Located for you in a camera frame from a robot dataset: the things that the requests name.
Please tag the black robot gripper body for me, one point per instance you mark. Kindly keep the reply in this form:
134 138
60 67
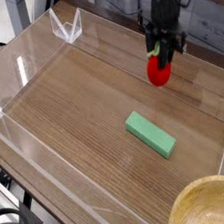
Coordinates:
164 23

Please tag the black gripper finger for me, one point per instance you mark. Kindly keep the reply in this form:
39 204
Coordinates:
165 53
150 42

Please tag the red plush fruit green stem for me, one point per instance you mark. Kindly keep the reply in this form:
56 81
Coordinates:
155 75

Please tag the green rectangular foam block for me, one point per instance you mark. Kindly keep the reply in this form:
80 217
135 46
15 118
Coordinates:
161 141

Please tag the light wooden bowl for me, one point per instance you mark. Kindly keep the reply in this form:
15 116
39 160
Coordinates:
201 202

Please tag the clear acrylic corner bracket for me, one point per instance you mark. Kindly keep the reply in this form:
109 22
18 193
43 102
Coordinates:
66 31

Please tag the clear acrylic tray enclosure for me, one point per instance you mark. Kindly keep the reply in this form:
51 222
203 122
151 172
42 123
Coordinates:
63 109

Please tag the grey table leg post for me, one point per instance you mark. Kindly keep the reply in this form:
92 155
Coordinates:
17 9

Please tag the black metal clamp bracket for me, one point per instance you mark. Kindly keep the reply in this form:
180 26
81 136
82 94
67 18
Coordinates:
28 216

